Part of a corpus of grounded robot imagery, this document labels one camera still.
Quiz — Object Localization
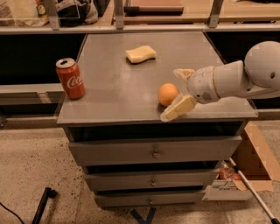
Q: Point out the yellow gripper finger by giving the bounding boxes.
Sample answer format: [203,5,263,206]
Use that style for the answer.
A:
[160,94,197,122]
[173,68,194,83]

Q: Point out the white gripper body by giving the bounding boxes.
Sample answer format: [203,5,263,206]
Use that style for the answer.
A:
[187,66,220,104]

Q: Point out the orange fruit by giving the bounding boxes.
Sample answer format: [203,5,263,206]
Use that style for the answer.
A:
[157,83,179,107]

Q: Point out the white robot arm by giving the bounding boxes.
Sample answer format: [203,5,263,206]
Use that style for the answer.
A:
[160,41,280,122]

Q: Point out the yellow sponge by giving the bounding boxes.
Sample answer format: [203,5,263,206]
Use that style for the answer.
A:
[125,45,157,64]

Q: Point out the top grey drawer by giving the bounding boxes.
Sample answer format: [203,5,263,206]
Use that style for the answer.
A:
[69,136,242,166]

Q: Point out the grey drawer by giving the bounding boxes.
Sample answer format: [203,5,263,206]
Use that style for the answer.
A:
[85,169,218,192]
[69,136,242,166]
[94,191,205,208]

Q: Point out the middle grey drawer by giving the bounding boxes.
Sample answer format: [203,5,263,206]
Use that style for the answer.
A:
[85,169,218,192]

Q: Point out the grey drawer cabinet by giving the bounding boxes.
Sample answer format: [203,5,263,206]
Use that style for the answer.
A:
[57,32,257,196]

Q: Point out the red snack packet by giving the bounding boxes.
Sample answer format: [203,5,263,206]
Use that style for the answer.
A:
[219,161,242,180]

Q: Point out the cardboard box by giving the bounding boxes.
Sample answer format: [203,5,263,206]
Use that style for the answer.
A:
[203,122,280,200]

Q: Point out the red Coca-Cola can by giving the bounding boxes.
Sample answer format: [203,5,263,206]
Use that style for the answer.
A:
[56,58,86,100]

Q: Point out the bottom grey drawer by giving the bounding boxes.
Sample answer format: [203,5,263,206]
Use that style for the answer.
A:
[94,191,205,208]

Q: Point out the grey black bag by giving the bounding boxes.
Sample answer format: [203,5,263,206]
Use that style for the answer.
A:
[55,0,98,27]

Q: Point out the white stick with black tip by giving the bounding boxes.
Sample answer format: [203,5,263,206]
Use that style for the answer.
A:
[229,158,280,224]

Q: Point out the black tool on floor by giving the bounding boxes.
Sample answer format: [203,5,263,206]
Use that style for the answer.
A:
[31,187,58,224]

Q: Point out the metal railing frame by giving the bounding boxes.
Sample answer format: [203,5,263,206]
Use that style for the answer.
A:
[0,0,280,35]

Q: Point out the black cable on floor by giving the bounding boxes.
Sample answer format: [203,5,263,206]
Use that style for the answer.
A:
[0,201,26,224]

